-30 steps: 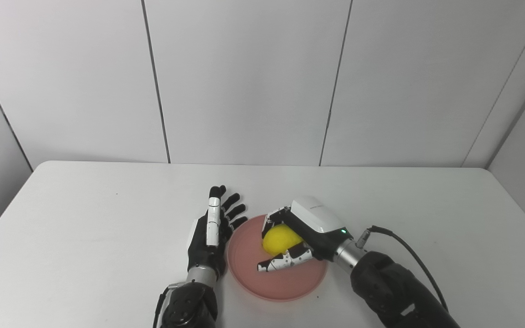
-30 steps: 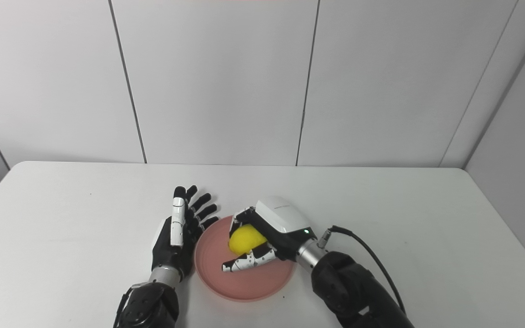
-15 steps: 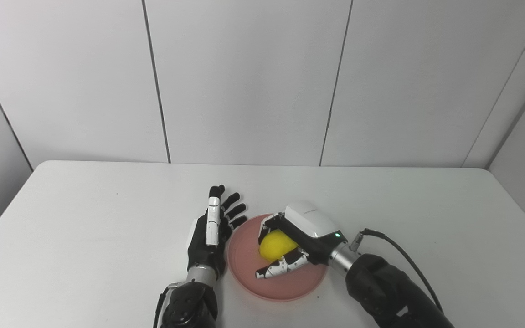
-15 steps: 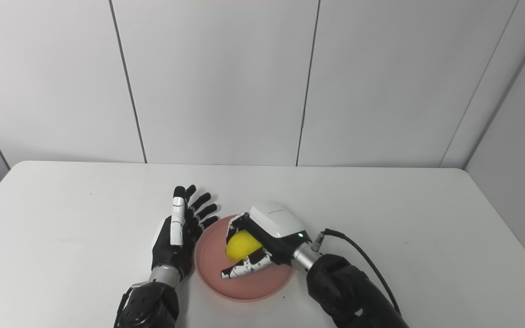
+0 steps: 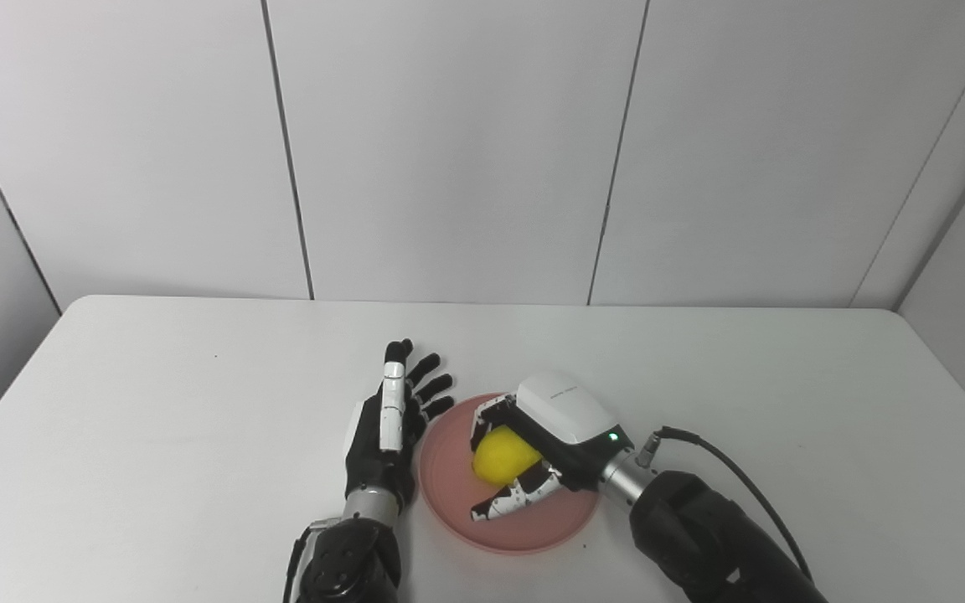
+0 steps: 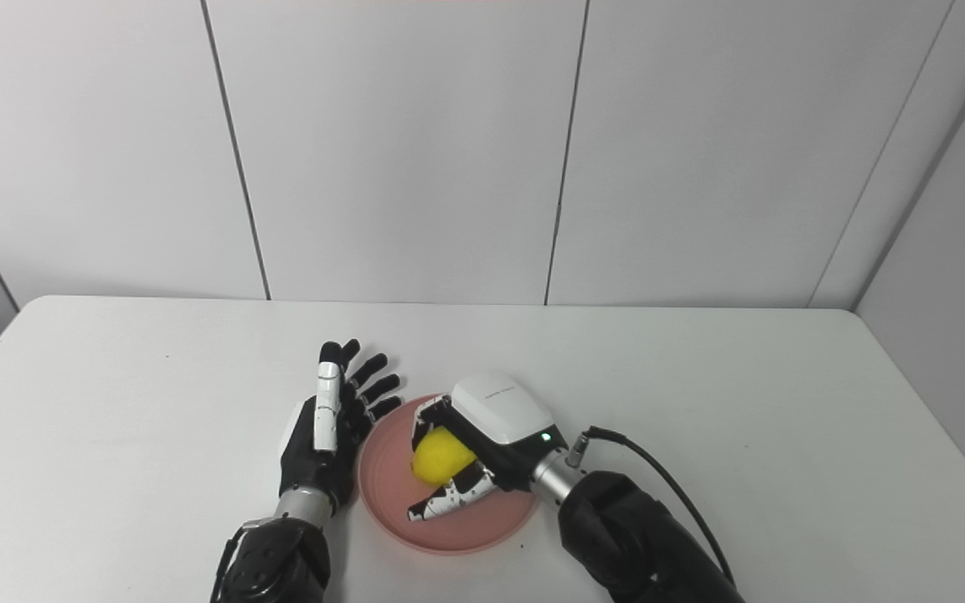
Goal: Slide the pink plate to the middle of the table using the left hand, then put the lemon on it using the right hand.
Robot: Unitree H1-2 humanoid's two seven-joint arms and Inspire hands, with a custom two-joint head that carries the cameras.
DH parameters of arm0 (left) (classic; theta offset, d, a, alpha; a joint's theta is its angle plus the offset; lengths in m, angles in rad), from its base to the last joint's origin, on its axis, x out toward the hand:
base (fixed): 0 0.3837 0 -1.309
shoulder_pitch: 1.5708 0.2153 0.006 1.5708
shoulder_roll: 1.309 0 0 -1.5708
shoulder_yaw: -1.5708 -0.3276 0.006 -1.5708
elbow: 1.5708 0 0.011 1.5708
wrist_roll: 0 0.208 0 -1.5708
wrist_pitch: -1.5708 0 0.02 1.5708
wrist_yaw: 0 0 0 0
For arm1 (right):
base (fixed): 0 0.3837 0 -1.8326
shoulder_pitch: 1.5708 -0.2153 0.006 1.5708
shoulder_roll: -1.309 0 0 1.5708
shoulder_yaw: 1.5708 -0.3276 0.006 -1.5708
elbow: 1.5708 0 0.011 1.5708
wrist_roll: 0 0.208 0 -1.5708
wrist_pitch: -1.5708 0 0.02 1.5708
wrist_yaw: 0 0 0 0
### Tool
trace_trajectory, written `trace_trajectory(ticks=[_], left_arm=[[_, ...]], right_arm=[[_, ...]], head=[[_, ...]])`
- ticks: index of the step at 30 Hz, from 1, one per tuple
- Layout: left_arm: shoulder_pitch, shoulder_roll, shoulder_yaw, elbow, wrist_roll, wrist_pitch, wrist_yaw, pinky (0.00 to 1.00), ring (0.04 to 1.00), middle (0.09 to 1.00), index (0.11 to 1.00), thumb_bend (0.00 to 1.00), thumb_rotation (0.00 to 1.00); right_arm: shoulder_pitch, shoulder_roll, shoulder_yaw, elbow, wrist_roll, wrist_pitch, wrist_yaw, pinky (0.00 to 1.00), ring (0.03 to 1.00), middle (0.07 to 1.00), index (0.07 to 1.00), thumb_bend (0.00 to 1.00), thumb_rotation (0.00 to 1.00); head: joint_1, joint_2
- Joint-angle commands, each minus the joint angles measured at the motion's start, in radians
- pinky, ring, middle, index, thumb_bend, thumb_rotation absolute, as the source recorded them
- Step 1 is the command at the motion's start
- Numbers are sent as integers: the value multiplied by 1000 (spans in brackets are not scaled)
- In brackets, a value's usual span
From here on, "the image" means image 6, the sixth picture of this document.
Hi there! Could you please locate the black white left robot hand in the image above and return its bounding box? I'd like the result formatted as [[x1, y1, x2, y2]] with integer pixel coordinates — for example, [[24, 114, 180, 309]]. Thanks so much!
[[278, 338, 404, 508]]

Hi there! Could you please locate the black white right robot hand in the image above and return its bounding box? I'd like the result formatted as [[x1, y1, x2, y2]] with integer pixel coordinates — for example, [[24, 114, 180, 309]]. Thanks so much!
[[405, 373, 569, 522]]

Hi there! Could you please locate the yellow lemon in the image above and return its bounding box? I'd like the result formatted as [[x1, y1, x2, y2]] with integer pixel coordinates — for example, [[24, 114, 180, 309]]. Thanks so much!
[[412, 426, 478, 487]]

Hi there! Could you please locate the pink round plate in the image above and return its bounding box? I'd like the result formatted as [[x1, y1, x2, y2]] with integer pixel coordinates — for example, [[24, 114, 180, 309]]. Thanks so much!
[[357, 394, 542, 555]]

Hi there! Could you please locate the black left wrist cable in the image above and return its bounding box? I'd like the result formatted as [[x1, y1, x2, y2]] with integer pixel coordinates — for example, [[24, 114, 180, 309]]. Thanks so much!
[[210, 519, 278, 603]]

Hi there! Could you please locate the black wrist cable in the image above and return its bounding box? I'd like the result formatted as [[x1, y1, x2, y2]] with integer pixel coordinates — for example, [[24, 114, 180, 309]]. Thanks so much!
[[566, 426, 736, 587], [210, 519, 278, 603]]

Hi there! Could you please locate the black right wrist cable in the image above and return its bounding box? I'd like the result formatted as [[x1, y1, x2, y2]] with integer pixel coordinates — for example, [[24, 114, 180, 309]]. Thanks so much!
[[566, 426, 736, 587]]

